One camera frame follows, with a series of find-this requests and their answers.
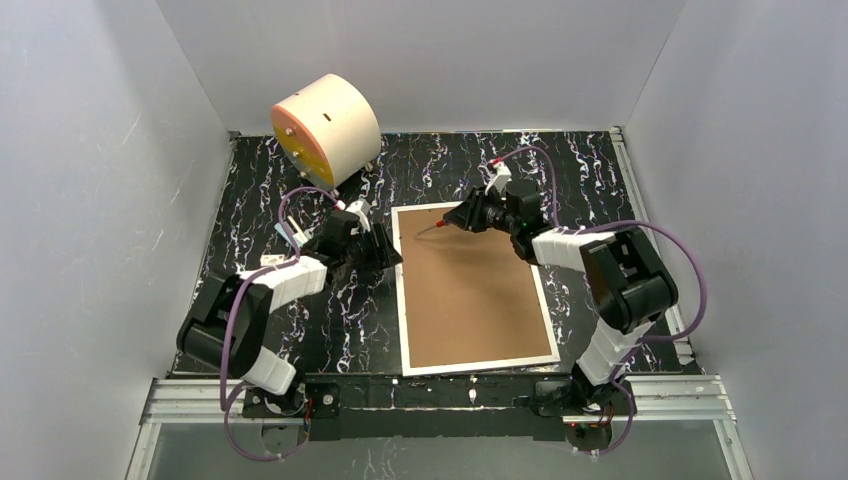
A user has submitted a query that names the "white staple box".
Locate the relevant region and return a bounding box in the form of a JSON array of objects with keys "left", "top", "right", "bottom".
[{"left": 260, "top": 254, "right": 286, "bottom": 267}]

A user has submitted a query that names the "light blue stapler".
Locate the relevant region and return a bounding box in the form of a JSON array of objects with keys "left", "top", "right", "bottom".
[{"left": 274, "top": 216, "right": 312, "bottom": 248}]

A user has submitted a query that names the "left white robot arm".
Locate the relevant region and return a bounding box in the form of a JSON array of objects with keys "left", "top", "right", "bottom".
[{"left": 176, "top": 211, "right": 402, "bottom": 396}]

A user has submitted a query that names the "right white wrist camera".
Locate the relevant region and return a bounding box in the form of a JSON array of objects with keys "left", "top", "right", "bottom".
[{"left": 484, "top": 157, "right": 512, "bottom": 198}]

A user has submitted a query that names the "white picture frame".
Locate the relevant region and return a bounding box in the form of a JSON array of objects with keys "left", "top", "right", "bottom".
[{"left": 391, "top": 202, "right": 560, "bottom": 377}]

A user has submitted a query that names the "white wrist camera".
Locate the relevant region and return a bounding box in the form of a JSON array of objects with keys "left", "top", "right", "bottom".
[
  {"left": 484, "top": 157, "right": 512, "bottom": 198},
  {"left": 344, "top": 199, "right": 372, "bottom": 232}
]

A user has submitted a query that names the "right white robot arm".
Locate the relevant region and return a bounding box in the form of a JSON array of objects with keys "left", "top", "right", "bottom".
[{"left": 437, "top": 180, "right": 679, "bottom": 415}]

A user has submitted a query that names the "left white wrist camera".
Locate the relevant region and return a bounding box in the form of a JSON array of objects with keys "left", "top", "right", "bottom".
[{"left": 344, "top": 199, "right": 372, "bottom": 232}]

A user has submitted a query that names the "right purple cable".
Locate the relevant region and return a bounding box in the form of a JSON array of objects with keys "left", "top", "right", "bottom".
[{"left": 493, "top": 144, "right": 709, "bottom": 458}]

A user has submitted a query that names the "cylindrical beige drawer cabinet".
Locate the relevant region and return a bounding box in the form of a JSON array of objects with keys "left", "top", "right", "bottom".
[{"left": 270, "top": 74, "right": 382, "bottom": 191}]

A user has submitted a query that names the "blue red screwdriver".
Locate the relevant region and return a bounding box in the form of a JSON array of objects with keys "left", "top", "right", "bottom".
[{"left": 416, "top": 220, "right": 448, "bottom": 236}]

